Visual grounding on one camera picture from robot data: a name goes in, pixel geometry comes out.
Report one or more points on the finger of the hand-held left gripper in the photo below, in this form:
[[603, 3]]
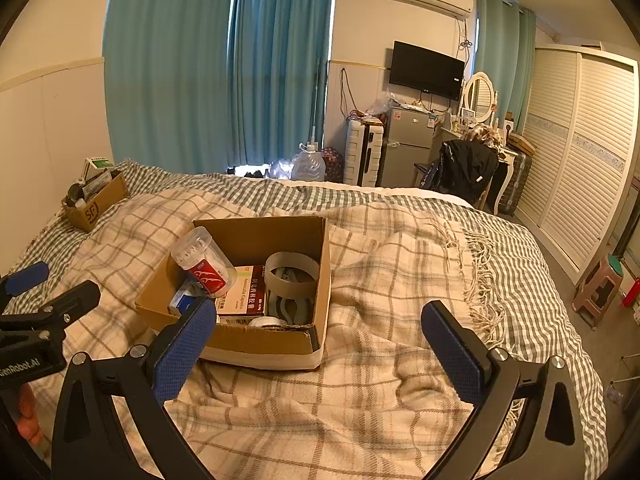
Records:
[[70, 300], [27, 277]]

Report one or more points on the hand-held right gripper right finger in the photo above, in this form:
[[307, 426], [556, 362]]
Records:
[[452, 355]]

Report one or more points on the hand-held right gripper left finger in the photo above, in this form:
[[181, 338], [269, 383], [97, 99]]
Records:
[[182, 355]]

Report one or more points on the small blue box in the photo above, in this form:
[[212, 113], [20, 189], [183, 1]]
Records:
[[182, 302]]

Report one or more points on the brown medicine box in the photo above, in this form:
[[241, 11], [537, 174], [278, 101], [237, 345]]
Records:
[[240, 305]]

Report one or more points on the large cardboard box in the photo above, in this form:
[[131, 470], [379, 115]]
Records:
[[260, 345]]

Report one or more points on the clear plastic jar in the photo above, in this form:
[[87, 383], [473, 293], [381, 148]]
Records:
[[205, 260]]

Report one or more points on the pale green power strip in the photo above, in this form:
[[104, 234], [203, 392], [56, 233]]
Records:
[[292, 310]]

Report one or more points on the person's left hand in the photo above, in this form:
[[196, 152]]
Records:
[[27, 415]]

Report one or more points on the beige plaid blanket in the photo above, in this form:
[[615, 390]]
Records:
[[375, 385]]

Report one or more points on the small cardboard box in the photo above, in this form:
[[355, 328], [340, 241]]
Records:
[[100, 205]]

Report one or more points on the green and white carton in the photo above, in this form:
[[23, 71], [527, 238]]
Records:
[[97, 165]]

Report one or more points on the brown plastic stool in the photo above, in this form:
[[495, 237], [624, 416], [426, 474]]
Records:
[[595, 290]]

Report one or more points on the metal rack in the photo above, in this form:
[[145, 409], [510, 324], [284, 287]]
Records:
[[625, 380]]

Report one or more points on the black jacket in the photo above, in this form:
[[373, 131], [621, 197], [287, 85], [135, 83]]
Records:
[[467, 170]]

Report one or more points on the red canister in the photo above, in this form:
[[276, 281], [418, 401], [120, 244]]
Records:
[[632, 292]]

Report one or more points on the brown suitcase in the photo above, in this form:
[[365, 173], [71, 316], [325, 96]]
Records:
[[517, 175]]

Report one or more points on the white dressing table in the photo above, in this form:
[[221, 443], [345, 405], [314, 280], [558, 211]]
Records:
[[505, 167]]

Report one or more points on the crumpled clear plastic bag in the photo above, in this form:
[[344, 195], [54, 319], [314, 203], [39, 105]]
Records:
[[281, 170]]

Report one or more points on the silver fridge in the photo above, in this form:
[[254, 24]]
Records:
[[407, 147]]

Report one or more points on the white ribbed suitcase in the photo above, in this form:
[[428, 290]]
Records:
[[362, 152]]

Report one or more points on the tan fluffy cloth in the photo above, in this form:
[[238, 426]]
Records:
[[482, 135]]

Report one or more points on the dark floral bag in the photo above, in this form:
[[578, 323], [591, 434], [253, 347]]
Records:
[[333, 165]]

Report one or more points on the clear water jug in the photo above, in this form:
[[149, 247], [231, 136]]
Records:
[[307, 165]]

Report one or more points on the white louvered wardrobe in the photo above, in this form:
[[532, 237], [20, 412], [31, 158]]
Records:
[[580, 160]]

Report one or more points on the white oval mirror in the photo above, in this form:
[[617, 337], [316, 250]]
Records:
[[480, 95]]

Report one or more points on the white pole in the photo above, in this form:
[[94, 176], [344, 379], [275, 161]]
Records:
[[314, 105]]

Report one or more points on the narrow teal curtain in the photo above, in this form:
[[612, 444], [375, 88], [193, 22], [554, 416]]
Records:
[[502, 60]]

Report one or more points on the black wall television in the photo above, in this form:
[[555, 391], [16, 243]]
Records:
[[425, 70]]

